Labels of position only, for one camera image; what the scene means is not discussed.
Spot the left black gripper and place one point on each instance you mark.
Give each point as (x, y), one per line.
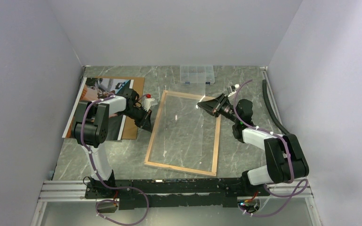
(145, 122)

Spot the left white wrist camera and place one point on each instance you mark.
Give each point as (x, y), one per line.
(148, 102)

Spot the brown backing board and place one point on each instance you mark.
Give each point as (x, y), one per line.
(137, 90)

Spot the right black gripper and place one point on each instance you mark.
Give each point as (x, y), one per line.
(213, 107)

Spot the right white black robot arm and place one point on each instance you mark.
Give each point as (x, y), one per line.
(283, 154)

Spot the clear acrylic glazing sheet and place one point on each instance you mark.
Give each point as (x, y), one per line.
(184, 131)

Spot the black foam tube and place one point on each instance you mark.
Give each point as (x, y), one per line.
(270, 110)

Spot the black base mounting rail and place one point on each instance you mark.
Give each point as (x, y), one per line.
(139, 193)

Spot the white wooden picture frame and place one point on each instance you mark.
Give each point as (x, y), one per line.
(155, 128)

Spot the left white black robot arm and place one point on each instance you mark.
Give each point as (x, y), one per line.
(91, 126)

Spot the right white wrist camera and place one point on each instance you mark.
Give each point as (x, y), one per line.
(231, 90)

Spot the aluminium extrusion rail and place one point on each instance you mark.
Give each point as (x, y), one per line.
(63, 191)

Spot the printed photo poster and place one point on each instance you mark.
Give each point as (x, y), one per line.
(86, 92)

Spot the clear plastic organizer box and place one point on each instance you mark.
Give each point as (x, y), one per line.
(203, 74)

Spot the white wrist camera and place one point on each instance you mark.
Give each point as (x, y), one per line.
(231, 90)
(148, 102)

